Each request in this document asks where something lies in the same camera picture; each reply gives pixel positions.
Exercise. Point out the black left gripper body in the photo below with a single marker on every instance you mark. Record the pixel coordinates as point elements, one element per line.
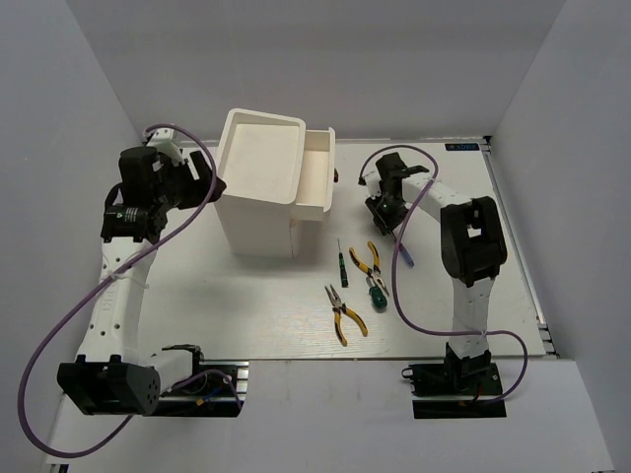
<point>179,187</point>

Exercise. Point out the stubby green screwdriver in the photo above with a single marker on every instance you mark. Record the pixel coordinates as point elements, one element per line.
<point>378,298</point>

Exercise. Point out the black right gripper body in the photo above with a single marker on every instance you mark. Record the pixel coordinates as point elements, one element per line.
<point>391,211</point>

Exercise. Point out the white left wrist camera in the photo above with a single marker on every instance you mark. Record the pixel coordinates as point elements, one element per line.
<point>163,139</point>

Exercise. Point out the white drawer cabinet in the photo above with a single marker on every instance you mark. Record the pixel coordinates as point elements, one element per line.
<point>260,159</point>

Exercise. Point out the slim green precision screwdriver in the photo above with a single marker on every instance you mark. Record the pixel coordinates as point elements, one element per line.
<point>342,267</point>

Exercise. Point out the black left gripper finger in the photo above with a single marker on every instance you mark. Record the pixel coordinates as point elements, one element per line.
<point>207,190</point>
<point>202,167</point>

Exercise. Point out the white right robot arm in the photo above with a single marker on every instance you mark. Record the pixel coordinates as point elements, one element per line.
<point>472,245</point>

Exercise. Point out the white top drawer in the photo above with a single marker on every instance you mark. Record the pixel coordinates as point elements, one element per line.
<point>315,189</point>

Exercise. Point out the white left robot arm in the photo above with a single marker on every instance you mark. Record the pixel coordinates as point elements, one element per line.
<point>108,376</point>

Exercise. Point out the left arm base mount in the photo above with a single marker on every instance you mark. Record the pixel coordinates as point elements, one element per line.
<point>211,395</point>

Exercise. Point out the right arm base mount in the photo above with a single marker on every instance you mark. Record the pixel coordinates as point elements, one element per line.
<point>434,397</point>

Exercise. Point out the blue handled screwdriver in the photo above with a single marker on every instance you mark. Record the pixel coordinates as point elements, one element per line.
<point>408,259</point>

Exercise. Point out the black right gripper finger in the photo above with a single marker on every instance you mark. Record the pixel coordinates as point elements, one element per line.
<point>393,222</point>
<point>381,220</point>

